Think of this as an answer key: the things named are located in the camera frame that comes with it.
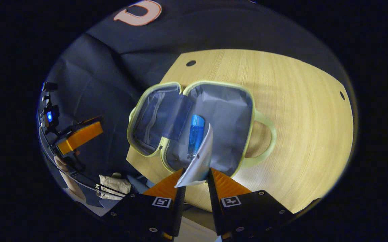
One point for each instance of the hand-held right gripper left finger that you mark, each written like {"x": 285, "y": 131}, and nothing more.
{"x": 173, "y": 208}

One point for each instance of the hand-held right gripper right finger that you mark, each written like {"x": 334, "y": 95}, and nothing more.
{"x": 215, "y": 208}

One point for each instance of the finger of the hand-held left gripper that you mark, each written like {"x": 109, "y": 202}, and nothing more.
{"x": 81, "y": 136}

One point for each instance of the blue translucent squeeze tube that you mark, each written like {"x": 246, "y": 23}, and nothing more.
{"x": 202, "y": 161}

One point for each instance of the blue skin care bottle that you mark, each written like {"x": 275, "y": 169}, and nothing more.
{"x": 195, "y": 134}

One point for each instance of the beige crumpled cloth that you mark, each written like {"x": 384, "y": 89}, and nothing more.
{"x": 113, "y": 185}

